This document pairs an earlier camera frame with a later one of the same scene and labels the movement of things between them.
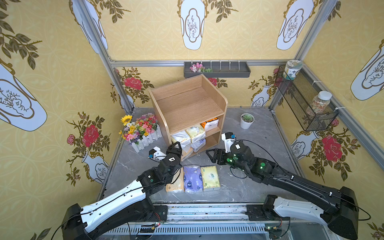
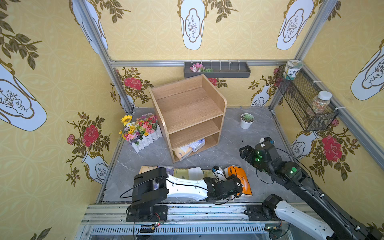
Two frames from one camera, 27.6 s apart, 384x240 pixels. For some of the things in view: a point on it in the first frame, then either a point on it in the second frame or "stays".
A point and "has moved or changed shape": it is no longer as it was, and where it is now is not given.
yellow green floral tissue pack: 210,179 has moved or changed shape
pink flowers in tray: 199,68 stays
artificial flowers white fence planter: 140,132 stays
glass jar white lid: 320,102 stays
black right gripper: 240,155 -> 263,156
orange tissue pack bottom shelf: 185,154 stays
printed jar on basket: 292,66 stays
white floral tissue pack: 183,138 -> 195,173
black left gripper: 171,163 -> 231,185
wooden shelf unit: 188,103 stays
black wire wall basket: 307,101 stays
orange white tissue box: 210,124 -> 230,171
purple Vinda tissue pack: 193,181 has moved or changed shape
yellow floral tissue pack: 195,133 -> 207,173
